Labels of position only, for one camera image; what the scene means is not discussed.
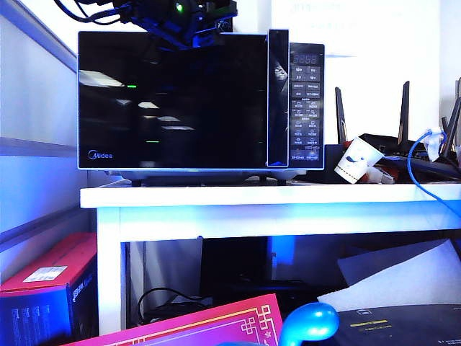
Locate red and blue cardboard box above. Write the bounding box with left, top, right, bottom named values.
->
left=0, top=232, right=100, bottom=346

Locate white tag on cable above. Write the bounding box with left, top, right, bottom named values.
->
left=423, top=128, right=447, bottom=162

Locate white paper cup blue whale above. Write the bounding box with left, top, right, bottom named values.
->
left=334, top=136, right=385, bottom=185

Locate black box with yellow label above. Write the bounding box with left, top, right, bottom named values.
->
left=333, top=304, right=461, bottom=346

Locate pink gift box gold pattern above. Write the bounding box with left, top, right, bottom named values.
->
left=64, top=293, right=285, bottom=346

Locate thin black cable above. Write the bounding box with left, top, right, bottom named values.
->
left=138, top=287, right=214, bottom=325

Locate black glass microwave door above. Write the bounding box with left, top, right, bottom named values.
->
left=77, top=29, right=290, bottom=170

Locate white paper sheet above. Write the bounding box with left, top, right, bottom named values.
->
left=316, top=239, right=461, bottom=315

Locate small black square box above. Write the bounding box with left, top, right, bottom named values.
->
left=323, top=144, right=356, bottom=181

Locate blue network cable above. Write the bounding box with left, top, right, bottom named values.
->
left=406, top=130, right=461, bottom=221

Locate black and white microwave oven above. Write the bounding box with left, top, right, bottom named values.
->
left=78, top=31, right=326, bottom=187

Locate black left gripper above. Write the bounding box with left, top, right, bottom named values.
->
left=124, top=0, right=219, bottom=50

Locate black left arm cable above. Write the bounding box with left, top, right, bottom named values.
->
left=53, top=0, right=125, bottom=25

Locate white table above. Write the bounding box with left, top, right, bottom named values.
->
left=79, top=182, right=461, bottom=336

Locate small red white box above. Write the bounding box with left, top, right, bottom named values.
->
left=363, top=164, right=397, bottom=185

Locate black upright case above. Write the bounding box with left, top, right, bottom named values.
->
left=200, top=236, right=272, bottom=289

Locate glossy blue rounded object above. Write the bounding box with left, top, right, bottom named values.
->
left=279, top=301, right=341, bottom=346

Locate black router with antennas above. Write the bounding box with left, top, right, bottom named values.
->
left=334, top=79, right=461, bottom=182

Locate flat black device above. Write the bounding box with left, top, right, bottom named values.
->
left=212, top=279, right=325, bottom=313

